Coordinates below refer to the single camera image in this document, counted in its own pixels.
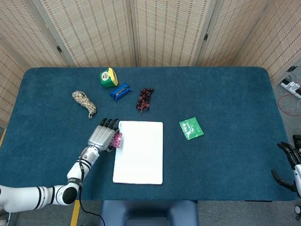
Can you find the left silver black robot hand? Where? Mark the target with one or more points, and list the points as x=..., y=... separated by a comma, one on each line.
x=101, y=137

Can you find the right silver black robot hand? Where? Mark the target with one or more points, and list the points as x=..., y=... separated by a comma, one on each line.
x=298, y=176

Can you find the pink patterned packet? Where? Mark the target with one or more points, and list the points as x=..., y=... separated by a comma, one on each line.
x=116, y=141

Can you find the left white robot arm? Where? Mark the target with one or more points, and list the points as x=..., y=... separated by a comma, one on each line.
x=23, y=197

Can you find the white rectangular board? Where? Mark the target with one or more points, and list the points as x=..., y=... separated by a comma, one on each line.
x=141, y=153

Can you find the black device beside table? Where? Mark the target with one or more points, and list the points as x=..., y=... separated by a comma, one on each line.
x=297, y=139

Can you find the blue snack packet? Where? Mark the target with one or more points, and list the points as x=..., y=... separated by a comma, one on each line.
x=120, y=91

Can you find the dark red grape bunch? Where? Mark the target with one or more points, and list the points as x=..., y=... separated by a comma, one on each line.
x=144, y=100

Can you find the green yellow box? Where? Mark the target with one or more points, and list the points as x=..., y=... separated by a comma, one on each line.
x=107, y=78

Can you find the blue table cloth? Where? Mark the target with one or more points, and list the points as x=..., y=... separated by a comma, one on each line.
x=211, y=164

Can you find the blue padded seat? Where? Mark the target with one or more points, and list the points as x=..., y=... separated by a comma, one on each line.
x=148, y=212

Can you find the white power strip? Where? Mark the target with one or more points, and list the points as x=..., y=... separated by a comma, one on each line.
x=291, y=87

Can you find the green tea sachet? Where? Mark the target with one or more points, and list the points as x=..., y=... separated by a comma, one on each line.
x=191, y=129

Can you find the black screen hinge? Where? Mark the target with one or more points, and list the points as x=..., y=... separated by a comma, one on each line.
x=291, y=68
x=206, y=37
x=59, y=49

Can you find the woven folding screen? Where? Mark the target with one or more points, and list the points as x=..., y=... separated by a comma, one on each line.
x=98, y=30

